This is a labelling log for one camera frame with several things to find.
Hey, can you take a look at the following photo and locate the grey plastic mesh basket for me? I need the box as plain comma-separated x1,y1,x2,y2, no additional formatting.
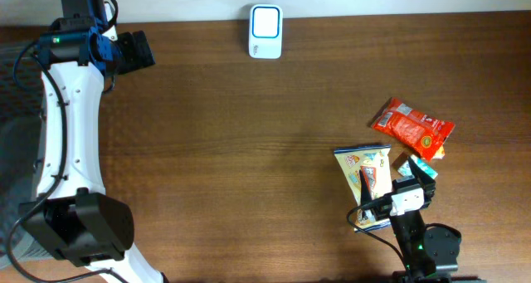
1,41,43,269

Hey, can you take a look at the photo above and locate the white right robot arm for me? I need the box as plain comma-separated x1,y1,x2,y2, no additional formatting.
359,158,462,282

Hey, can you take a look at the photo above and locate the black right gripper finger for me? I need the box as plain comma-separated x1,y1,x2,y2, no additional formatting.
407,157,435,188
358,170,373,212

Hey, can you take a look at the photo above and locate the teal tissue pack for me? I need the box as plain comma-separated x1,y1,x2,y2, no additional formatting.
397,154,438,179

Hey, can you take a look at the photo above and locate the yellow snack bag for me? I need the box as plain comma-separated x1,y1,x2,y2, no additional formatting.
334,144,392,206

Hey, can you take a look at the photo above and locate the white barcode scanner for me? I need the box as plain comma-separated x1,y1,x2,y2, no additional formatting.
248,4,284,60

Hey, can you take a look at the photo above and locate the red snack bag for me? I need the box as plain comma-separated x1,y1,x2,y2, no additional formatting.
371,98,455,162

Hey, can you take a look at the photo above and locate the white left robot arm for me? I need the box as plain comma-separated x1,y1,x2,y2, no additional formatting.
15,0,165,282

